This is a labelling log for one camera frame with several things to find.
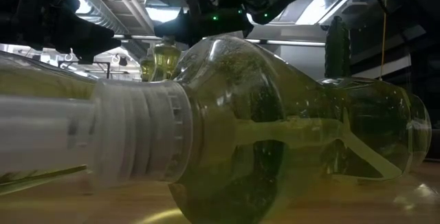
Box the silver spiral ventilation duct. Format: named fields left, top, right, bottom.
left=39, top=0, right=155, bottom=36

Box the long linear ceiling light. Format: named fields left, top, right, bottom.
left=113, top=34, right=326, bottom=47

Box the yellow soap pump bottle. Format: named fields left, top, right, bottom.
left=0, top=34, right=432, bottom=224
left=0, top=50, right=99, bottom=197
left=153, top=35, right=182, bottom=82

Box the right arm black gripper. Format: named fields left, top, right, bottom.
left=153, top=0, right=255, bottom=45

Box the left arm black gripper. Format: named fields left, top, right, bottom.
left=13, top=0, right=122, bottom=64

